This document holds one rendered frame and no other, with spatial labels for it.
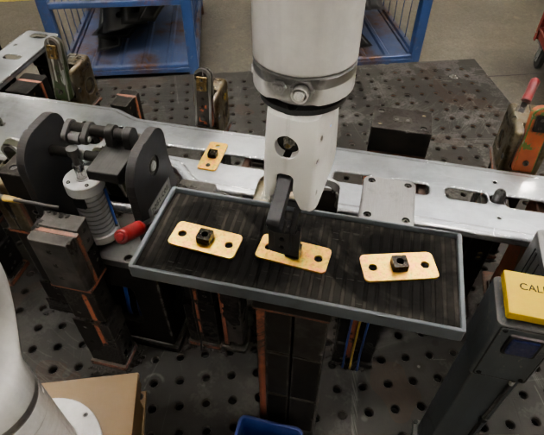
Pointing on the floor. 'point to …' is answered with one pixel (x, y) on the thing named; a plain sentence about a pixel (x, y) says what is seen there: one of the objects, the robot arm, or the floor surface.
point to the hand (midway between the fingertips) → (296, 214)
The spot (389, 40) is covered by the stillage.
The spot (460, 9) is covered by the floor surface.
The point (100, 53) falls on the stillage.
